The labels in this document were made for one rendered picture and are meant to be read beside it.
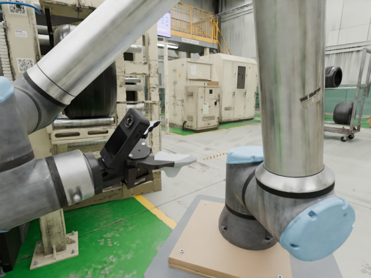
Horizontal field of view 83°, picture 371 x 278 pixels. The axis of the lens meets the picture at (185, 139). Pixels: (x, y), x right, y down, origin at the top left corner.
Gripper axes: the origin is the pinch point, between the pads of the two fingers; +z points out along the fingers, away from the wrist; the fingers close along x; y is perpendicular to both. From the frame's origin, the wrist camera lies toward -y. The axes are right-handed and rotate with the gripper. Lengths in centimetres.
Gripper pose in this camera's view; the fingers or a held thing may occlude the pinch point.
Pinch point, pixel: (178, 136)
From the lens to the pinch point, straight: 48.6
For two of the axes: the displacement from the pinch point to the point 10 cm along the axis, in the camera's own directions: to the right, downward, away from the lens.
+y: -1.9, 7.7, 6.1
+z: 7.8, -2.5, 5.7
